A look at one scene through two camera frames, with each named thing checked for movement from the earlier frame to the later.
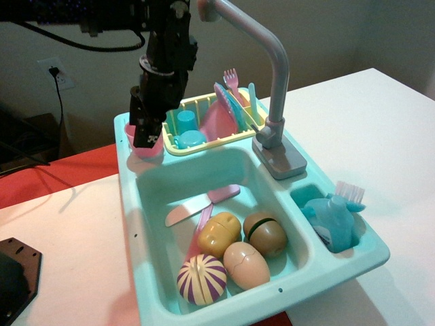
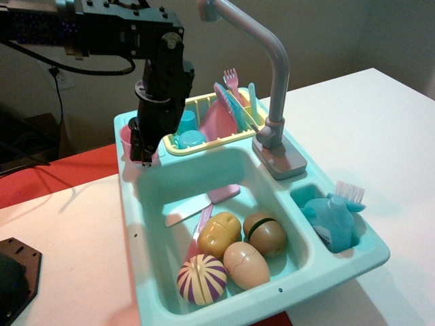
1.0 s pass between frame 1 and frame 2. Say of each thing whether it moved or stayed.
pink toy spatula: stayed
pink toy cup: moved
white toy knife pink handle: stayed
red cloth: stayed
